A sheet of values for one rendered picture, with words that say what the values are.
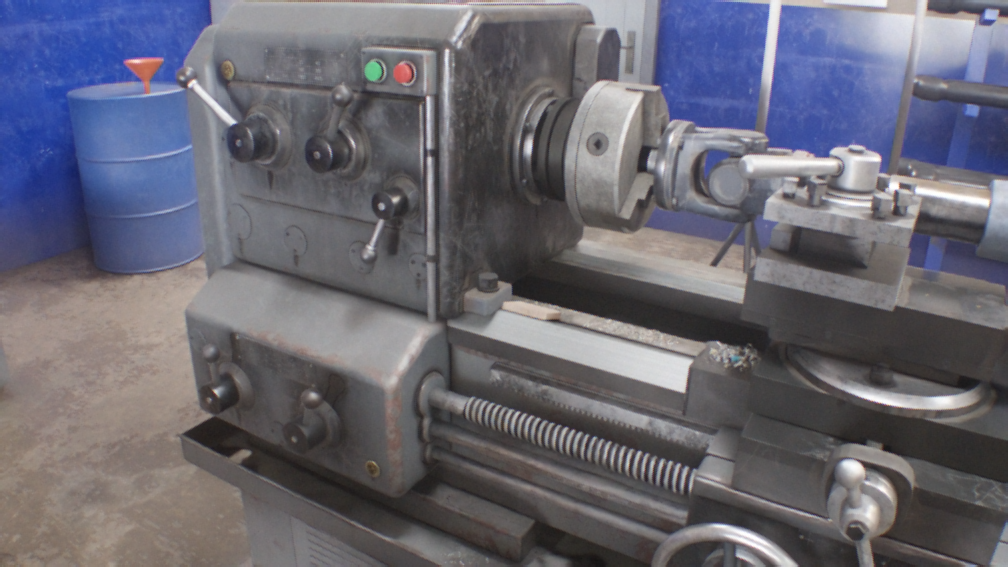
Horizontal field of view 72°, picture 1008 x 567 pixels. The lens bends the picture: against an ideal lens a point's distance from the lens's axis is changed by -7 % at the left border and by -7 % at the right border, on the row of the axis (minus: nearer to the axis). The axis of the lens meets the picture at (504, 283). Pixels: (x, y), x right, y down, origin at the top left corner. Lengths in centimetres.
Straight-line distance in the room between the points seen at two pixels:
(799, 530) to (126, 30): 426
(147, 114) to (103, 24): 86
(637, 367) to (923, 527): 45
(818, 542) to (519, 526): 58
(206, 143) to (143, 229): 245
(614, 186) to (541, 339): 27
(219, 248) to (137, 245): 242
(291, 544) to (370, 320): 70
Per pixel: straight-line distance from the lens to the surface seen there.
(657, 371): 113
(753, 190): 117
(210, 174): 156
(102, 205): 402
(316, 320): 133
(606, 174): 117
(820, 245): 96
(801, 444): 94
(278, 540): 183
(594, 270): 149
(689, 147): 121
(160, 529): 223
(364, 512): 152
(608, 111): 120
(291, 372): 133
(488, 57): 119
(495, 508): 141
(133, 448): 260
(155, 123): 388
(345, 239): 132
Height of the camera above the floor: 136
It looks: 22 degrees down
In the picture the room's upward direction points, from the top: 2 degrees clockwise
